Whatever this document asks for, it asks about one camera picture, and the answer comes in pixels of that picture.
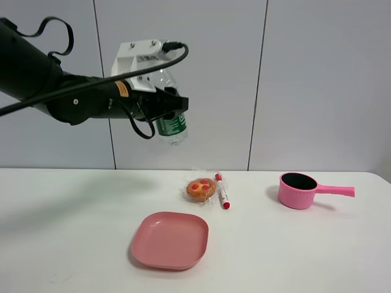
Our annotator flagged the pink square plate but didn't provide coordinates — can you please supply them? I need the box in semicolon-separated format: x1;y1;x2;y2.
130;212;209;270

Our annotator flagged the red and white marker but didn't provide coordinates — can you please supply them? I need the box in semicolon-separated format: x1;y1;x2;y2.
214;173;230;210

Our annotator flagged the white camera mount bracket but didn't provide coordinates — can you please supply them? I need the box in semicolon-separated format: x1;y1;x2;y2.
111;39;163;93

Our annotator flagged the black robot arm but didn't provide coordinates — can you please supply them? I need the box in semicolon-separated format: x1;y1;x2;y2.
1;18;189;125

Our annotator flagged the wrapped pastry with red dots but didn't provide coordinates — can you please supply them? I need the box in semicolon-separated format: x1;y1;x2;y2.
180;169;218;208

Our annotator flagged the clear water bottle green label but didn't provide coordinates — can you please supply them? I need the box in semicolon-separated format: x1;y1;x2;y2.
151;38;188;147

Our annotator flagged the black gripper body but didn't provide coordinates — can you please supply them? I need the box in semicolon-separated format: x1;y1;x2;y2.
130;87;171;121

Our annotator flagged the pink toy saucepan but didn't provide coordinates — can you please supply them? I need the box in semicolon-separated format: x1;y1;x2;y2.
277;172;356;210

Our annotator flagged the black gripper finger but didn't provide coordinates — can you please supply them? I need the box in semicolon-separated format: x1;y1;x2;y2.
163;87;189;118

